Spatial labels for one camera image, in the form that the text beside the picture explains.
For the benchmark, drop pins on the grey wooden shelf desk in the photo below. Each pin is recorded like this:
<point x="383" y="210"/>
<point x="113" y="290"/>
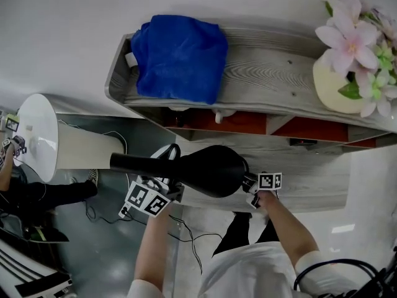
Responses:
<point x="294" y="178"/>

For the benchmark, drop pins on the black white striped object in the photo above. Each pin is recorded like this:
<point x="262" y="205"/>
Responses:
<point x="31" y="278"/>

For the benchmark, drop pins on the person's white shirt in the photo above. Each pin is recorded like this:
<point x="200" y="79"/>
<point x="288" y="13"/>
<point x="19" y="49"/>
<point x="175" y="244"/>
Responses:
<point x="248" y="275"/>

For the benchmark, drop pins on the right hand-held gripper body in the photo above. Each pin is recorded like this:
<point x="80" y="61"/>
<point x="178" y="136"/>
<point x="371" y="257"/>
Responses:
<point x="268" y="182"/>

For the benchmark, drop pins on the white mug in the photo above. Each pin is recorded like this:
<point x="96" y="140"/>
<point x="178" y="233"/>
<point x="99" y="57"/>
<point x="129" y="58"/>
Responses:
<point x="223" y="113"/>

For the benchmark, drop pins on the white round table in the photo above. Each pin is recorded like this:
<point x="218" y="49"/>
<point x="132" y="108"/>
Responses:
<point x="40" y="135"/>

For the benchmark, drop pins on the person's right forearm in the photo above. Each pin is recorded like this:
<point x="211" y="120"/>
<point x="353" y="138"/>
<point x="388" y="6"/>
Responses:
<point x="288" y="228"/>

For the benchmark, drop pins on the small black box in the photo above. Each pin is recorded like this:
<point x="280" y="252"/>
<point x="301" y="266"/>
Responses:
<point x="302" y="142"/>

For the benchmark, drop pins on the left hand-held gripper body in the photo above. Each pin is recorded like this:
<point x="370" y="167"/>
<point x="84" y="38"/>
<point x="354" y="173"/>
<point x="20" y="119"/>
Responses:
<point x="149" y="199"/>

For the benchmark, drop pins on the white power strip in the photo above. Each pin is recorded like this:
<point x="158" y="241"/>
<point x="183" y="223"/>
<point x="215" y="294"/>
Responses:
<point x="124" y="212"/>

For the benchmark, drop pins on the blue cloth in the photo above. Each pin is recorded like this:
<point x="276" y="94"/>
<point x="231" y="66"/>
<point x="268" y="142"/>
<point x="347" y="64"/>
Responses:
<point x="180" y="61"/>

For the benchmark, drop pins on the framed marker card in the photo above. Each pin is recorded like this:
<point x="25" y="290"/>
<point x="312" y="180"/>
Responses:
<point x="12" y="124"/>

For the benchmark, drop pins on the pink flowers in white pot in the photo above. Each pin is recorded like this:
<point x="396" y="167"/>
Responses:
<point x="328" y="85"/>

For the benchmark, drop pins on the person's black trousers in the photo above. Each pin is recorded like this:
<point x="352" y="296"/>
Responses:
<point x="242" y="231"/>

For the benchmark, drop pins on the person's left forearm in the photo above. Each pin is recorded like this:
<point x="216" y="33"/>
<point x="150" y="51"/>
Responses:
<point x="155" y="247"/>

